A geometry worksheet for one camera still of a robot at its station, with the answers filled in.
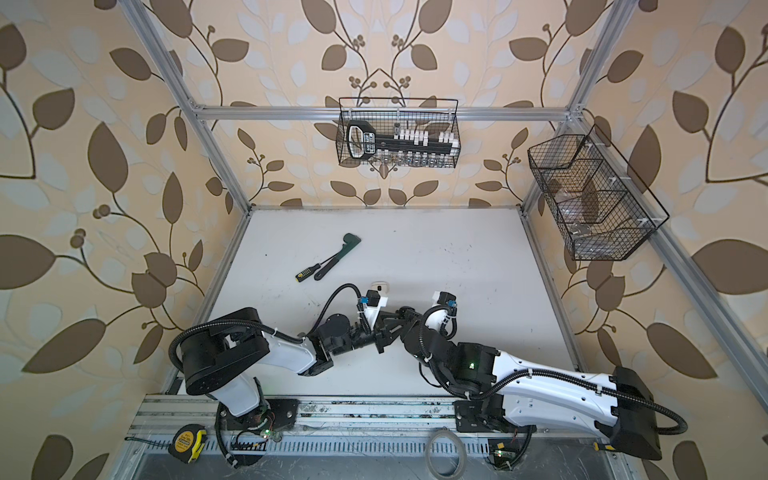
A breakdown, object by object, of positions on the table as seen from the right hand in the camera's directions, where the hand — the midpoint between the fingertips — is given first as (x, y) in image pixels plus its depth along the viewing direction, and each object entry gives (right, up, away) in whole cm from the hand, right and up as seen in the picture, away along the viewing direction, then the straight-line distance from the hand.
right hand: (404, 319), depth 74 cm
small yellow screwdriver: (+45, -29, -4) cm, 54 cm away
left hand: (+2, 0, 0) cm, 2 cm away
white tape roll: (+13, -28, -6) cm, 32 cm away
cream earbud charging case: (-6, +5, +23) cm, 24 cm away
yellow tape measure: (-50, -27, -6) cm, 57 cm away
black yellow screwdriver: (-33, +8, +26) cm, 42 cm away
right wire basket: (+49, +27, -1) cm, 56 cm away
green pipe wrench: (-19, +19, +35) cm, 44 cm away
